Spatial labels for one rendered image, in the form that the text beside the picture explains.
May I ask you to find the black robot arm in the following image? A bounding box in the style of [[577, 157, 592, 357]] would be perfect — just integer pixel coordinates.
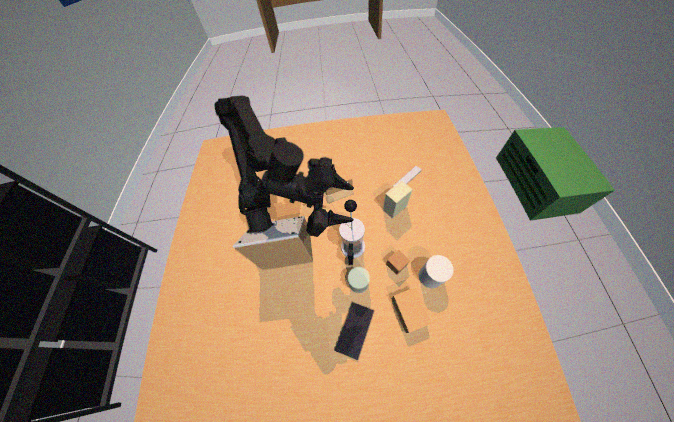
[[214, 95, 334, 233]]

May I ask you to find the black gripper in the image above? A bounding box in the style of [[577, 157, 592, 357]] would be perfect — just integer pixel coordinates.
[[286, 157, 354, 237]]

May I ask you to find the glass coffee press with plunger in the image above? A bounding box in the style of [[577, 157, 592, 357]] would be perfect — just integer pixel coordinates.
[[339, 199, 365, 265]]

